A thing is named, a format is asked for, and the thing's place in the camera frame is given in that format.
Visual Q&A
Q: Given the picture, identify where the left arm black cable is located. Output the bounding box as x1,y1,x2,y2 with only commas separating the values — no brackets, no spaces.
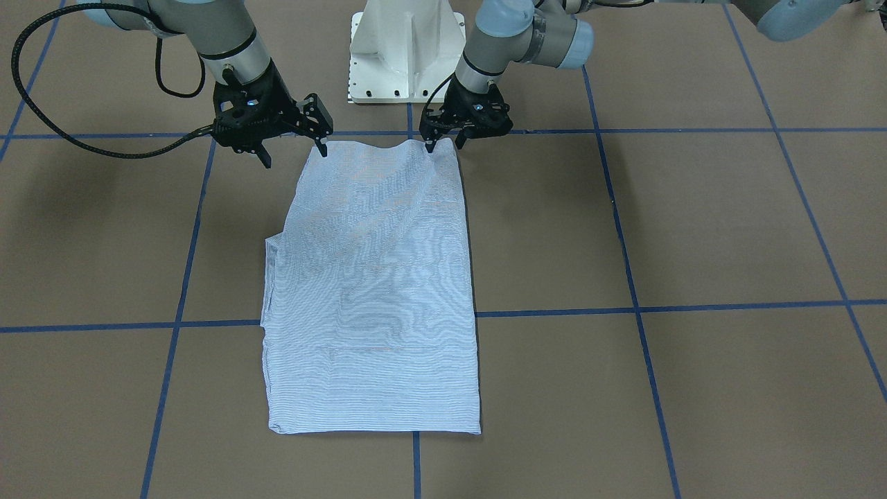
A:
420,72,458,125

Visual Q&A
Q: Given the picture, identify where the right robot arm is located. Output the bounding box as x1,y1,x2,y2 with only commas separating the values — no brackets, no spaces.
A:
91,1,333,167

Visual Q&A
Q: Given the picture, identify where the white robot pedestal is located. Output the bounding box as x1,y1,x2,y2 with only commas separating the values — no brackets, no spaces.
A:
346,1,466,105

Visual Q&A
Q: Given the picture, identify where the light blue striped shirt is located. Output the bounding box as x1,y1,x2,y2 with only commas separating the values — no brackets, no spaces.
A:
261,139,482,434

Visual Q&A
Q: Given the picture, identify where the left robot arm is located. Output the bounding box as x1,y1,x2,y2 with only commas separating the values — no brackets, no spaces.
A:
415,1,885,152

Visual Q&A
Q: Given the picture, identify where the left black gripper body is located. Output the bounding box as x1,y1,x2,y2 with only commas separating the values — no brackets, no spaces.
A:
419,75,513,139

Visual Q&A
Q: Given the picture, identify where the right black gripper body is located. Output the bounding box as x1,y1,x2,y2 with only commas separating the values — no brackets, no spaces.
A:
210,61,308,155

